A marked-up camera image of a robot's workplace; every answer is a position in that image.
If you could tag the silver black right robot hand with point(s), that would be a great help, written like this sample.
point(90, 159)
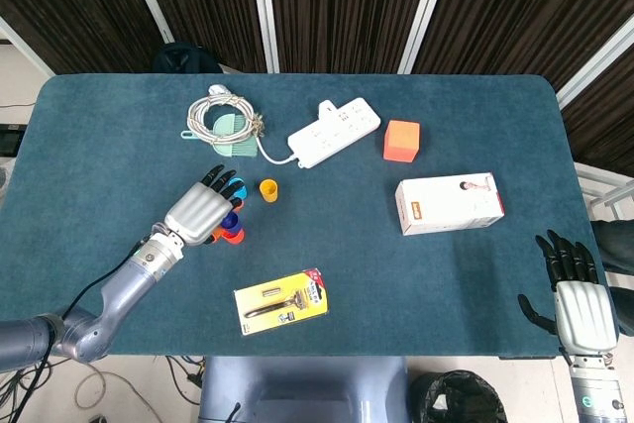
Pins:
point(584, 316)

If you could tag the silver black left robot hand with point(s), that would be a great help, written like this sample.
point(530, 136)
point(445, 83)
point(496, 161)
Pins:
point(198, 210)

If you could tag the dark blue plastic cup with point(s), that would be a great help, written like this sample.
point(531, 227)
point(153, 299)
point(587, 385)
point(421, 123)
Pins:
point(231, 221)

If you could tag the light blue plastic cup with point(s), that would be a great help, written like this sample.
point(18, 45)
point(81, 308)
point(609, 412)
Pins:
point(242, 189)

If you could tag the yellow plastic cup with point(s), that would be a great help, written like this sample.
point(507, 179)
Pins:
point(270, 192)

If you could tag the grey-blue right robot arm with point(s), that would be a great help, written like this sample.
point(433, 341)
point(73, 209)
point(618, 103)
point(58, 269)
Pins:
point(597, 388)

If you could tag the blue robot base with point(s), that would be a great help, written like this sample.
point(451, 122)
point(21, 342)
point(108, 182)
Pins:
point(307, 388)

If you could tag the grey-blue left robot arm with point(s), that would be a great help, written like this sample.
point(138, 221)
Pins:
point(119, 289)

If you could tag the large orange plastic cup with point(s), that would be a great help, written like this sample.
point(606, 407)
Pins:
point(235, 238)

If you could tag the mint green plastic brush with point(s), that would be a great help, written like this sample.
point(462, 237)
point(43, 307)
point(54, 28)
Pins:
point(238, 148)

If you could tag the yellow razor blister pack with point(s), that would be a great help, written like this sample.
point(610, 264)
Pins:
point(282, 304)

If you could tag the black chair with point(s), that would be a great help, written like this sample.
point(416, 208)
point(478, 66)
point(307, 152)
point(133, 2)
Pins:
point(185, 59)

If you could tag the black trash bin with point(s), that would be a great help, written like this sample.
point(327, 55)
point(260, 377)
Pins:
point(455, 398)

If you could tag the teal felt table cover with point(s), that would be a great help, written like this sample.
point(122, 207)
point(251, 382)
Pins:
point(347, 254)

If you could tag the white power strip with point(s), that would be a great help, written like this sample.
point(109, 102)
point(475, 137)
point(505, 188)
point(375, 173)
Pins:
point(337, 133)

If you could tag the white plug adapter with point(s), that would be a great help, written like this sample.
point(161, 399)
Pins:
point(327, 108)

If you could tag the white cardboard product box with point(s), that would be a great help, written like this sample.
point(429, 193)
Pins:
point(451, 205)

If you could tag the black electronic device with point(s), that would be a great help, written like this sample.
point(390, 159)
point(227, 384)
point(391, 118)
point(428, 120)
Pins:
point(10, 143)

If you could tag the orange cube block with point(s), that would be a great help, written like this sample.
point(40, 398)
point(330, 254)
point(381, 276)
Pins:
point(401, 143)

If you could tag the white metal rack frame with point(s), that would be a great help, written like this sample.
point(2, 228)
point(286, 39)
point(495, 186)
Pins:
point(589, 174)

